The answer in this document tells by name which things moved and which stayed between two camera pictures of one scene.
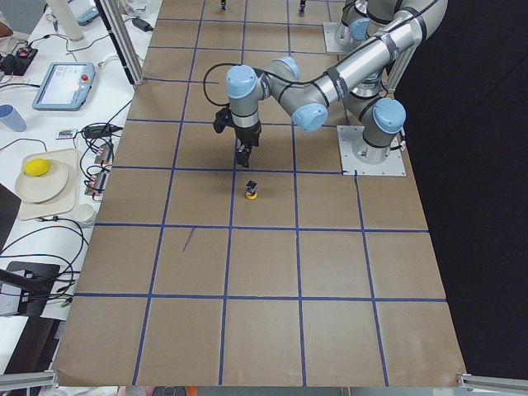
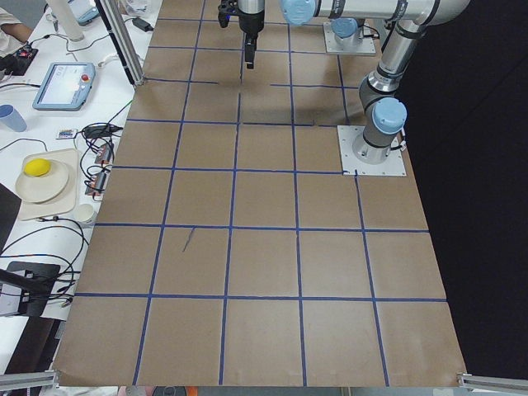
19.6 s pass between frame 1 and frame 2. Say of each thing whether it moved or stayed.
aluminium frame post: stayed
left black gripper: moved
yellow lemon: stayed
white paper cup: stayed
